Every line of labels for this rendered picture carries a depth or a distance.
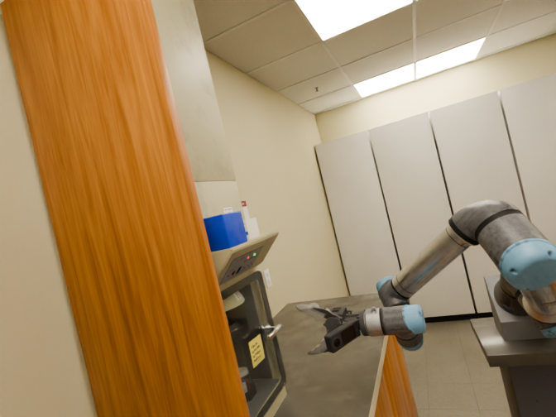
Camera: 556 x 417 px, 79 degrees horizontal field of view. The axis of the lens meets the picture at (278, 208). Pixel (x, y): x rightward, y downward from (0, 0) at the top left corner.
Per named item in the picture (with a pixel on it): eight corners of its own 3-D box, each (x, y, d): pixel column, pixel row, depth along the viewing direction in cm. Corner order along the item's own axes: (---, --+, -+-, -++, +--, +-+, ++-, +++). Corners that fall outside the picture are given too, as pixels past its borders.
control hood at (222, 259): (203, 293, 89) (194, 256, 89) (256, 263, 119) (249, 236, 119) (240, 287, 85) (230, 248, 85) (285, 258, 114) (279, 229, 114)
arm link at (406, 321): (428, 338, 92) (424, 327, 86) (387, 341, 96) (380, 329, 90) (424, 311, 97) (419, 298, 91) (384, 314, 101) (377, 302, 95)
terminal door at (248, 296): (242, 446, 90) (207, 299, 90) (285, 381, 118) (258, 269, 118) (245, 446, 89) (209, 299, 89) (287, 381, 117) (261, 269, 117)
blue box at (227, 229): (198, 254, 90) (190, 222, 90) (218, 247, 99) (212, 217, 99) (230, 248, 86) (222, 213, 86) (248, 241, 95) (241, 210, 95)
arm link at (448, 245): (475, 174, 85) (365, 285, 113) (502, 203, 77) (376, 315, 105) (505, 186, 89) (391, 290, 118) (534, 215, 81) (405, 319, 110)
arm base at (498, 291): (534, 275, 125) (537, 261, 118) (553, 313, 115) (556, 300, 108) (487, 280, 130) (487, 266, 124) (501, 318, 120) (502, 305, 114)
